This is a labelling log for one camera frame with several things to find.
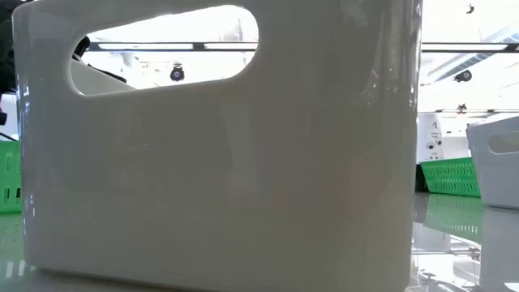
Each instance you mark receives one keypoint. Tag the green perforated plastic basket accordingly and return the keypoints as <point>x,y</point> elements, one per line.
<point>450,178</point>
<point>10,182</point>

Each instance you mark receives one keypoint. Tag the black ceiling spotlight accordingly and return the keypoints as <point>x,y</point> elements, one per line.
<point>463,76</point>
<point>177,74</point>

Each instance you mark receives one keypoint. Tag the small black ceiling fixture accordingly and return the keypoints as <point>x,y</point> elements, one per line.
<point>461,108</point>
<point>470,8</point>

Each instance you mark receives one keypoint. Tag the black overhead beam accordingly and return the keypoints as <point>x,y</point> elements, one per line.
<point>466,47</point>

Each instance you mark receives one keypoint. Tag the thin black background rail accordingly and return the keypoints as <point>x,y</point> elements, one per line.
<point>486,110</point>

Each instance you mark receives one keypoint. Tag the grey slanted ceiling duct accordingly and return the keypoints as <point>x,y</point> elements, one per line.
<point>478,57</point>

